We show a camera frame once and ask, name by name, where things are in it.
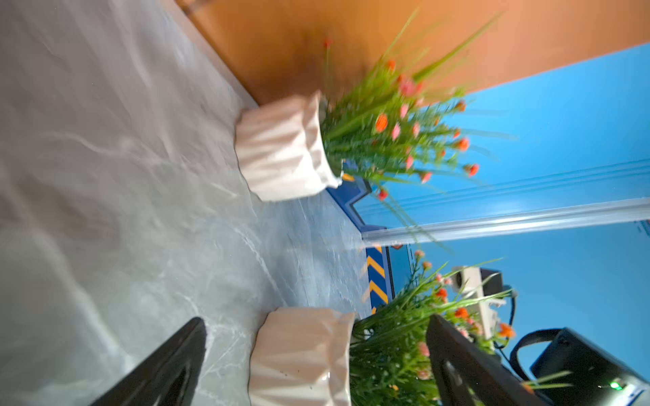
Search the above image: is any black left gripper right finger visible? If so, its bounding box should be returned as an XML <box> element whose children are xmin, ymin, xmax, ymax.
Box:
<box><xmin>427</xmin><ymin>315</ymin><xmax>545</xmax><ymax>406</ymax></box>

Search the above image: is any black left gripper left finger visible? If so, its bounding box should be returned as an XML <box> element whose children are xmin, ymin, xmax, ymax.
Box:
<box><xmin>93</xmin><ymin>317</ymin><xmax>207</xmax><ymax>405</ymax></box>

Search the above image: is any potted plant pink flowers back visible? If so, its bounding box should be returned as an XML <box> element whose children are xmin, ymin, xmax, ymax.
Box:
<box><xmin>247</xmin><ymin>250</ymin><xmax>572</xmax><ymax>406</ymax></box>

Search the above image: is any potted plant orange flowers corner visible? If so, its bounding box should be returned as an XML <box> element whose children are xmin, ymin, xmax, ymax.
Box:
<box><xmin>234</xmin><ymin>22</ymin><xmax>492</xmax><ymax>235</ymax></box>

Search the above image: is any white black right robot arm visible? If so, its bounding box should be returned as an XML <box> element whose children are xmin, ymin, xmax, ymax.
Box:
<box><xmin>510</xmin><ymin>328</ymin><xmax>649</xmax><ymax>405</ymax></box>

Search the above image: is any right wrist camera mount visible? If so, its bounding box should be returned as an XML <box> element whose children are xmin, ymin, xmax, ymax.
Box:
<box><xmin>450</xmin><ymin>267</ymin><xmax>512</xmax><ymax>339</ymax></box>

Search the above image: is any aluminium corner post right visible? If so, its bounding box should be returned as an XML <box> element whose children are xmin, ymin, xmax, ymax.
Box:
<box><xmin>362</xmin><ymin>198</ymin><xmax>649</xmax><ymax>247</ymax></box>

